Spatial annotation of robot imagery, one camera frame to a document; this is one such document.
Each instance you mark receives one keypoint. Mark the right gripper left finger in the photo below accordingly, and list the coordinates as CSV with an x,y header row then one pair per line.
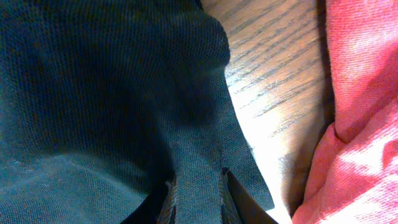
x,y
159,207

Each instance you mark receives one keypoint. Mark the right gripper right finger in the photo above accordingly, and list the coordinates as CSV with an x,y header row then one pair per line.
x,y
237,206

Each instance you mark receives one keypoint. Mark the black t-shirt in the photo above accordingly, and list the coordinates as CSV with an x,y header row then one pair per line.
x,y
104,101

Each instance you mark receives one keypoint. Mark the red t-shirt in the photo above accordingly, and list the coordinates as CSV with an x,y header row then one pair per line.
x,y
353,177

